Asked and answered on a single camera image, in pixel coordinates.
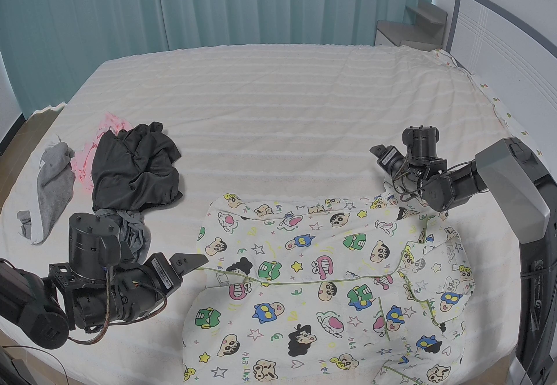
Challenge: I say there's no black garment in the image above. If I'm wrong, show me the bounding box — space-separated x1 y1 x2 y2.
91 122 183 213

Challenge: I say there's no bed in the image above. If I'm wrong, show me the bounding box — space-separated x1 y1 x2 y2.
0 0 557 385

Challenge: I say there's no pink garment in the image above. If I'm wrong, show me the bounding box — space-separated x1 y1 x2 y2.
71 112 133 192

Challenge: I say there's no white printed pyjama top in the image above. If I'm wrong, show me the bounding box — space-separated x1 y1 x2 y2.
180 190 475 385

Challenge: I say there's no thin black cable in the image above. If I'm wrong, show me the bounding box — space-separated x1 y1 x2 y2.
0 344 67 385

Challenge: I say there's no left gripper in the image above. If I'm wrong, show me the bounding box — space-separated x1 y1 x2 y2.
109 253 209 325

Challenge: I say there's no light grey garment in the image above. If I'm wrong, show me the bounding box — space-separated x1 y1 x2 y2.
17 136 75 246

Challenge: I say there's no dark grey garment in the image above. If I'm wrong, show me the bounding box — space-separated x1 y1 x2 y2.
93 206 152 264

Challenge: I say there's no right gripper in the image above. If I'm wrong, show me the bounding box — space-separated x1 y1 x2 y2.
369 143 413 179

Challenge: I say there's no grey bedside table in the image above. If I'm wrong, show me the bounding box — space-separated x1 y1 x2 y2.
375 0 449 48

